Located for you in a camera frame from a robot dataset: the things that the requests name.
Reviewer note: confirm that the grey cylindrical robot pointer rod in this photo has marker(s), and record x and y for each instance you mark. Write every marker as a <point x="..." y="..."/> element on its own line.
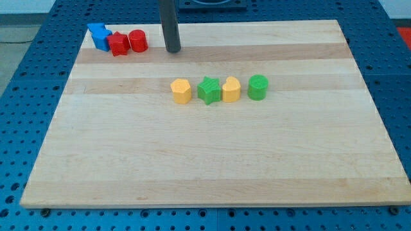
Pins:
<point x="170" y="27"/>

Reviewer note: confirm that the green cylinder block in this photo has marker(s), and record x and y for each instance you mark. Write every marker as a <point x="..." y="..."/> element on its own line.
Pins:
<point x="257" y="88"/>

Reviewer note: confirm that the blue block rear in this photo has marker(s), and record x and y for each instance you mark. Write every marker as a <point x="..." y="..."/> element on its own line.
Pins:
<point x="96" y="26"/>

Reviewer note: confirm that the blue block front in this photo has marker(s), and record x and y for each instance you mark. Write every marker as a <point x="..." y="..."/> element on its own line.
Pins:
<point x="99" y="38"/>

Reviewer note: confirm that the blue block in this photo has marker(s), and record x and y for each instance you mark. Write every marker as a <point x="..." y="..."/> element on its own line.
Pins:
<point x="96" y="26"/>
<point x="99" y="38"/>

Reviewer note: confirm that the green star block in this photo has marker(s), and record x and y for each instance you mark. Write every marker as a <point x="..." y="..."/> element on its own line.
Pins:
<point x="209" y="90"/>

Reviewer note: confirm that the red star block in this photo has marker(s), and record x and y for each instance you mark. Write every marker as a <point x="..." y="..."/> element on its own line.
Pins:
<point x="118" y="43"/>

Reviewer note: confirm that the light wooden board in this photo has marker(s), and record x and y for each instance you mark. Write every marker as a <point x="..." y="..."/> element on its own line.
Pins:
<point x="118" y="139"/>

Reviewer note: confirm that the yellow heart block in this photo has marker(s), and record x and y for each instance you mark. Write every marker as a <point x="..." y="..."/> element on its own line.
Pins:
<point x="231" y="90"/>

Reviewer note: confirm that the red cylinder block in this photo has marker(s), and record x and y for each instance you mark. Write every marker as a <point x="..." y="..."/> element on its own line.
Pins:
<point x="138" y="41"/>

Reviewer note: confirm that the yellow hexagon block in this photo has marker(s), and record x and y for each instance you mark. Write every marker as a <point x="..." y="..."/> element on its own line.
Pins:
<point x="181" y="90"/>

